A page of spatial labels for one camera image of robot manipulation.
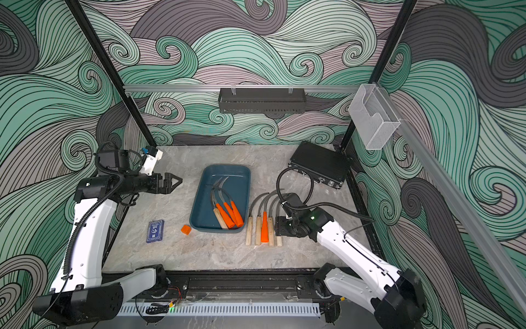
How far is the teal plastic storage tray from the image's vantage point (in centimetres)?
90

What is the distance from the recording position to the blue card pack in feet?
2.80

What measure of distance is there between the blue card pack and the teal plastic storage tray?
5.5 inches
